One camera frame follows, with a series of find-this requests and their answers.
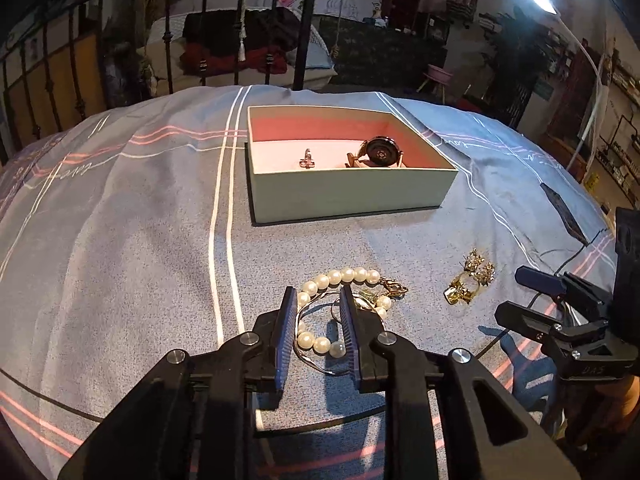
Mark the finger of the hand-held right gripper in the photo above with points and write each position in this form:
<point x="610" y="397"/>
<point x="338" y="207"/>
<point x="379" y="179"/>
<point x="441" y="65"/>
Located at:
<point x="540" y="278"/>
<point x="520" y="316"/>

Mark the pale green jewelry box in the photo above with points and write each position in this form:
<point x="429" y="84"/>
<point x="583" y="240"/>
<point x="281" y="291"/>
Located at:
<point x="350" y="192"/>

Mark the green floral covered counter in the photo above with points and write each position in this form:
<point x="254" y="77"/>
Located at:
<point x="380" y="55"/>

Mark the white wicker swing chair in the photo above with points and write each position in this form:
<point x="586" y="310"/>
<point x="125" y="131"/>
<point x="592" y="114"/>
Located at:
<point x="220" y="80"/>

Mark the wall shelves of products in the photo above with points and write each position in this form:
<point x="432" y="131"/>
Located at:
<point x="622" y="125"/>

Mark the red garment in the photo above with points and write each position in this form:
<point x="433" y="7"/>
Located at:
<point x="225" y="62"/>

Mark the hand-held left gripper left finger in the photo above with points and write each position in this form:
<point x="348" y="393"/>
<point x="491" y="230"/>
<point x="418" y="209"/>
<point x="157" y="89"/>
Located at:
<point x="284" y="345"/>

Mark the black dial wrist watch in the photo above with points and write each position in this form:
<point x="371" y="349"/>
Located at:
<point x="380" y="151"/>

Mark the thin silver bangle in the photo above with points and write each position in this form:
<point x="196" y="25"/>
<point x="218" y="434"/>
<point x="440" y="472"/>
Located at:
<point x="325" y="370"/>

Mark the black smartphone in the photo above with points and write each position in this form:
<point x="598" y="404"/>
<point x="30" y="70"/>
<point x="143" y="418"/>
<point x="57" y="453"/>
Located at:
<point x="565" y="212"/>

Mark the pink stool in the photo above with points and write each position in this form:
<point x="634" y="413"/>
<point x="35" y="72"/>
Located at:
<point x="437" y="74"/>

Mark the black iron bed frame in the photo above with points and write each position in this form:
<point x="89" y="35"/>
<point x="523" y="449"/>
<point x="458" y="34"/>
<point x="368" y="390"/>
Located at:
<point x="306" y="35"/>

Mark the person's right hand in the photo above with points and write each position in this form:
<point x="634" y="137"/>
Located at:
<point x="620" y="405"/>

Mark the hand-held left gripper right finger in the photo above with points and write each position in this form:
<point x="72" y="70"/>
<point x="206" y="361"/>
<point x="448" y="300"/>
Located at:
<point x="350" y="340"/>

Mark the gold spiky earrings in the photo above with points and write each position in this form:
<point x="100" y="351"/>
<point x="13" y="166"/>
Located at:
<point x="479" y="267"/>

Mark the plaid blue-grey bedspread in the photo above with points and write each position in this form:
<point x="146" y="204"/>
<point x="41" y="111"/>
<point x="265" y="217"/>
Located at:
<point x="125" y="260"/>

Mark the pale blue cushion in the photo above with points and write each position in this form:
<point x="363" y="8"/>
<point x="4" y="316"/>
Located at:
<point x="317" y="47"/>

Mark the black garment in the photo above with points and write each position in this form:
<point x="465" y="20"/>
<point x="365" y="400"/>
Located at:
<point x="225" y="27"/>

